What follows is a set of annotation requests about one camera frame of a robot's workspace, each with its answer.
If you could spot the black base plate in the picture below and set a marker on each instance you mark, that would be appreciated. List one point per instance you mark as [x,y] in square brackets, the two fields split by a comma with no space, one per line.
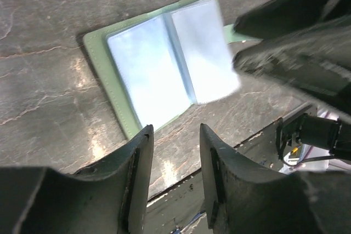
[181,209]

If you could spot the light green card holder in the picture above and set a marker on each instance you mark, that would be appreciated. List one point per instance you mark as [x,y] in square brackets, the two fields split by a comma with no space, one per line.
[154,66]

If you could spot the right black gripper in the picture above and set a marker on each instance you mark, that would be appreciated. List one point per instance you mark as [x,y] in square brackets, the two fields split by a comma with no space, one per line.
[316,61]

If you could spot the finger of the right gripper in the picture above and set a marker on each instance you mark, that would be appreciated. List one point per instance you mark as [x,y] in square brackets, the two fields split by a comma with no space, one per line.
[277,18]

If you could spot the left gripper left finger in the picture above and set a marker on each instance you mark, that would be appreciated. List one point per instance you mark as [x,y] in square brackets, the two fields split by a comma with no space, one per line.
[108,196]

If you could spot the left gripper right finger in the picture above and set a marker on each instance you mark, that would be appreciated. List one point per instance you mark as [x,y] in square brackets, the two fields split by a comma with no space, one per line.
[242,196]

